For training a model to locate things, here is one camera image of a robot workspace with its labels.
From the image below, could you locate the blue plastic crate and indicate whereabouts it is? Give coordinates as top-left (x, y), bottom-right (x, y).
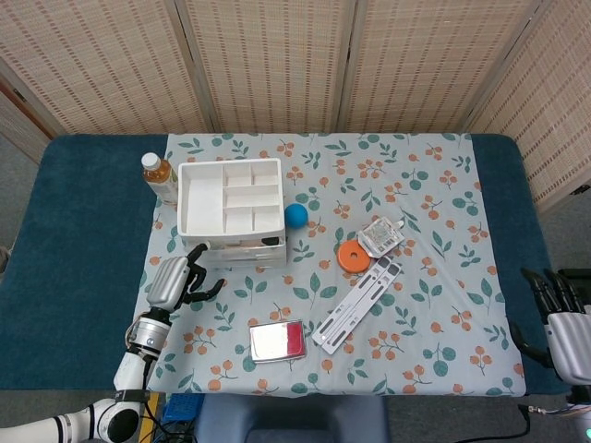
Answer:
top-left (161, 392), bottom-right (204, 424)

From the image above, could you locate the orange disc with hole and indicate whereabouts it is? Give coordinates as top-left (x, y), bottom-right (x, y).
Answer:
top-left (336, 241), bottom-right (372, 272)

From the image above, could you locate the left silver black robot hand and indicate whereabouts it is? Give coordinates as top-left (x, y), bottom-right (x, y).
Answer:
top-left (147, 243), bottom-right (226, 311)

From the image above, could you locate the blue ball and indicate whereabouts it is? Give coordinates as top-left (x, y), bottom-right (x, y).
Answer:
top-left (283, 203), bottom-right (309, 230)

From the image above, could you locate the red ink pad case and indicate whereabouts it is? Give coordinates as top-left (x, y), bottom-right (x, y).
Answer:
top-left (248, 320), bottom-right (308, 365)

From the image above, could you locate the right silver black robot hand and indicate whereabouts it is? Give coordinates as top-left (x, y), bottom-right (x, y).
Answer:
top-left (509, 267), bottom-right (591, 385)

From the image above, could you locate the floral leaf print tablecloth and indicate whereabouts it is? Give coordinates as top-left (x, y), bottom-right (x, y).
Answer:
top-left (118, 132), bottom-right (527, 398)

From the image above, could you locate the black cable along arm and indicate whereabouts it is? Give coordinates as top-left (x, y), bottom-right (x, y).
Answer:
top-left (141, 354), bottom-right (154, 407)

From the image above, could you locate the tea bottle with white cap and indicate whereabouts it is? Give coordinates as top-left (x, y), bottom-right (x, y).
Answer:
top-left (140, 152), bottom-right (179, 207)

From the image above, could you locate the silver foil pouch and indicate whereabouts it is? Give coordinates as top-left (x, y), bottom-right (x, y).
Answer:
top-left (357, 216), bottom-right (407, 258)

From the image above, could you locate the black cable with metal plug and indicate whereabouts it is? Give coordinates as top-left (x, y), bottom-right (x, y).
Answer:
top-left (517, 404), bottom-right (533, 437)

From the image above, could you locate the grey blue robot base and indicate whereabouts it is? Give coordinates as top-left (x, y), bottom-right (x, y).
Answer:
top-left (191, 395), bottom-right (392, 443)

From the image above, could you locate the white folding laptop stand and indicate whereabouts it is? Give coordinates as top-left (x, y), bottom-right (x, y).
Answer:
top-left (311, 257), bottom-right (404, 355)

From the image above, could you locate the white compartment drawer organizer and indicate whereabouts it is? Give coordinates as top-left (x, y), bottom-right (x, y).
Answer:
top-left (176, 158), bottom-right (288, 268)

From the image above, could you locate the bamboo folding screen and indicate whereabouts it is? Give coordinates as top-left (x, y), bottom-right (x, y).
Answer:
top-left (0, 0), bottom-right (591, 213)

